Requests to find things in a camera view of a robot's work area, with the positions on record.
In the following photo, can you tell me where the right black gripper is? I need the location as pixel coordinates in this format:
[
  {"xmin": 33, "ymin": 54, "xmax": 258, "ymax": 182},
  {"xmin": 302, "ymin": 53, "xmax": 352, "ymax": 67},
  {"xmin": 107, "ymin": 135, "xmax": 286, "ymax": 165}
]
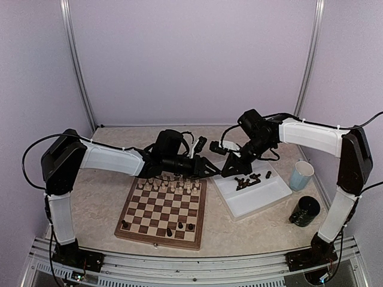
[{"xmin": 221, "ymin": 135, "xmax": 274, "ymax": 177}]

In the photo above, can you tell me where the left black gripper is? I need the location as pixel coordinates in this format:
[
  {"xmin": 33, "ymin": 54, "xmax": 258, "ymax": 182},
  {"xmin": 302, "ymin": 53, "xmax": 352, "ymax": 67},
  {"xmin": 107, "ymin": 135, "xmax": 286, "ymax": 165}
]
[{"xmin": 163, "ymin": 154, "xmax": 220, "ymax": 181}]

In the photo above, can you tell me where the white plastic tray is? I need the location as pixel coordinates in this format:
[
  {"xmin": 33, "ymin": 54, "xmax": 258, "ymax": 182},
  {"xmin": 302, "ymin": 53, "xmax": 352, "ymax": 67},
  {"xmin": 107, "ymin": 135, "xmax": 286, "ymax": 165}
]
[{"xmin": 211, "ymin": 161, "xmax": 292, "ymax": 222}]

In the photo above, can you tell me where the wooden chess board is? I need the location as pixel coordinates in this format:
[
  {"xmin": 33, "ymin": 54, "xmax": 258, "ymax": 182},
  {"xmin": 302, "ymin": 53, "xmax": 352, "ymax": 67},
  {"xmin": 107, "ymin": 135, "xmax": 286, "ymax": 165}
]
[{"xmin": 114, "ymin": 175, "xmax": 207, "ymax": 251}]

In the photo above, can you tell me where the black chess rook corner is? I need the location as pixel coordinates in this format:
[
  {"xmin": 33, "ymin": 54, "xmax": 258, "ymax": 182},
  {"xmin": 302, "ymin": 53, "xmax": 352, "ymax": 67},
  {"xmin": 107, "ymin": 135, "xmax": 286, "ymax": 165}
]
[{"xmin": 121, "ymin": 220, "xmax": 129, "ymax": 230}]

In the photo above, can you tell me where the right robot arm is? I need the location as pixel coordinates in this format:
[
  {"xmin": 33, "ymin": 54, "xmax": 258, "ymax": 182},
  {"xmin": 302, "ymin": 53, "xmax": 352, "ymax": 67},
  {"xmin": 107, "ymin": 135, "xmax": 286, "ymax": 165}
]
[{"xmin": 218, "ymin": 109, "xmax": 373, "ymax": 265}]

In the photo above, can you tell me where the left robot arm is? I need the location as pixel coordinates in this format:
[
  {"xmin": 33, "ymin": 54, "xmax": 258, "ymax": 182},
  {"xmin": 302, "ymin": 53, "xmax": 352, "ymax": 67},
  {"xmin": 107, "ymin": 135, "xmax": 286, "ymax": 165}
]
[{"xmin": 41, "ymin": 129, "xmax": 220, "ymax": 266}]

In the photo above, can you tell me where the light blue mug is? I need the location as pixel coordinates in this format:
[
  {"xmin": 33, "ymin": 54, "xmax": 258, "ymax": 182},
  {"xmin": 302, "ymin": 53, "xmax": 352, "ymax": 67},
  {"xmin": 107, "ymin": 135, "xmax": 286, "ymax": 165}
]
[{"xmin": 289, "ymin": 160, "xmax": 314, "ymax": 191}]

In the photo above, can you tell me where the dark green mug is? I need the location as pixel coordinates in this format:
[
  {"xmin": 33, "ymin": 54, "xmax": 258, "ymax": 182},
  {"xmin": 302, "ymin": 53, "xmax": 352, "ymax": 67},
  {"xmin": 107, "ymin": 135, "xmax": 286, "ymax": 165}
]
[{"xmin": 288, "ymin": 196, "xmax": 321, "ymax": 227}]

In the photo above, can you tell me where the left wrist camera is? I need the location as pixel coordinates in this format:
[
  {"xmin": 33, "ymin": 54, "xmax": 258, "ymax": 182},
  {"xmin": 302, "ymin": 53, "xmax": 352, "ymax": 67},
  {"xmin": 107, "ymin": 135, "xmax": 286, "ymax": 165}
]
[{"xmin": 189, "ymin": 136, "xmax": 207, "ymax": 158}]

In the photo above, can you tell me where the front aluminium rail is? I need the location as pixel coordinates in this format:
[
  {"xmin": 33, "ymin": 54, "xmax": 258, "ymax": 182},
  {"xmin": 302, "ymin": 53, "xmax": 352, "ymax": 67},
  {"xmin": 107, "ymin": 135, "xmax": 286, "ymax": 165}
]
[{"xmin": 20, "ymin": 239, "xmax": 369, "ymax": 287}]

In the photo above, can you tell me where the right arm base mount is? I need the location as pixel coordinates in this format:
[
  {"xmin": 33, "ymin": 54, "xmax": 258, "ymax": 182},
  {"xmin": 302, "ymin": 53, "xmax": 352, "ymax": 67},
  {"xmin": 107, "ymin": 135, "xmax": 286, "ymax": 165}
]
[{"xmin": 285, "ymin": 248, "xmax": 338, "ymax": 271}]

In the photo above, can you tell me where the right aluminium frame post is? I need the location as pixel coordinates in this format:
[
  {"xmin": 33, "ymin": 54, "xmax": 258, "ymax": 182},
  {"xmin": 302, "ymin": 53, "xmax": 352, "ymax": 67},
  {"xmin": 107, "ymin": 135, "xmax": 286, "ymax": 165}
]
[{"xmin": 294, "ymin": 0, "xmax": 326, "ymax": 117}]

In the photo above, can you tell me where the aluminium frame post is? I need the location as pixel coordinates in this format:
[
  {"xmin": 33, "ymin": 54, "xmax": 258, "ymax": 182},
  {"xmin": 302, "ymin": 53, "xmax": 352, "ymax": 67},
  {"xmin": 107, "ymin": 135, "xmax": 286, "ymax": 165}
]
[
  {"xmin": 60, "ymin": 0, "xmax": 98, "ymax": 132},
  {"xmin": 294, "ymin": 0, "xmax": 326, "ymax": 117}
]

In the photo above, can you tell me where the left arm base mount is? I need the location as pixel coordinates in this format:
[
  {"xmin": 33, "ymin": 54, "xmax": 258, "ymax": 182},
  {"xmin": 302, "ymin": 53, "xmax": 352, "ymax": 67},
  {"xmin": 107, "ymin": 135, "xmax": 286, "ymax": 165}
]
[{"xmin": 52, "ymin": 249, "xmax": 104, "ymax": 273}]

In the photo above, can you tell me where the left aluminium frame post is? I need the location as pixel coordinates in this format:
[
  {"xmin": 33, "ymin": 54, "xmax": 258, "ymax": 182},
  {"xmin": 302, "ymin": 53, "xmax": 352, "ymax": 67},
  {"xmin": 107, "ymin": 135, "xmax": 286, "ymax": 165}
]
[{"xmin": 60, "ymin": 0, "xmax": 98, "ymax": 132}]

